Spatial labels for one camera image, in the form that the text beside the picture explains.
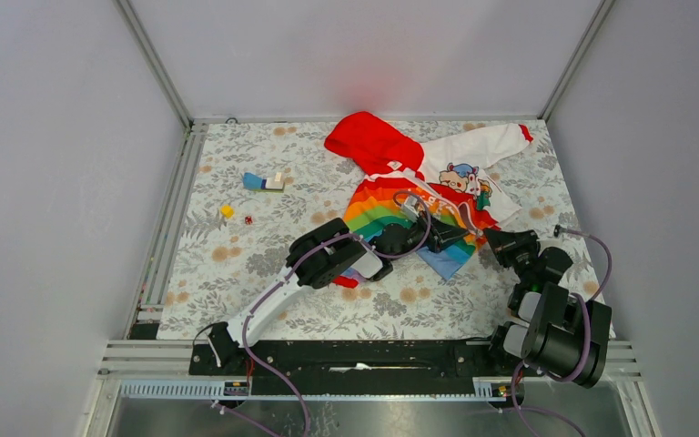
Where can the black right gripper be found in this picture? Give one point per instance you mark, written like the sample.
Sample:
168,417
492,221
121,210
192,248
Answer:
504,243

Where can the aluminium frame rails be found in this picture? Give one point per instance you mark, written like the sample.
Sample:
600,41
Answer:
104,405

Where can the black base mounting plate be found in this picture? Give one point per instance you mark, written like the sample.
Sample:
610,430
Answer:
355,367

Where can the small yellow cube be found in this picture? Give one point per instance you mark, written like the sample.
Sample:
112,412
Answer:
226,212

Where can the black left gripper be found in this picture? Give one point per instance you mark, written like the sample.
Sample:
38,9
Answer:
440,234

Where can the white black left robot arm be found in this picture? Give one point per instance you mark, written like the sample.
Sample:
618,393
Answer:
316,260

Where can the blue white toy block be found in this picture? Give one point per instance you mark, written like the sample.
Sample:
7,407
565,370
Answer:
256,183

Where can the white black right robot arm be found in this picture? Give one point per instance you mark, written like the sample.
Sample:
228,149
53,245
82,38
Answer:
560,333

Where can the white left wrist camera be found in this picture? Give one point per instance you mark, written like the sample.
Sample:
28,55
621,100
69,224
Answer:
411,206

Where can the grey slotted cable duct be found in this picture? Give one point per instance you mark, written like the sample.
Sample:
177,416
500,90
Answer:
184,389

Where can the floral patterned table mat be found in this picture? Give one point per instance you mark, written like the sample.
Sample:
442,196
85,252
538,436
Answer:
222,264

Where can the rainbow red white kids jacket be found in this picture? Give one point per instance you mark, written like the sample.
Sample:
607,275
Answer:
450,174

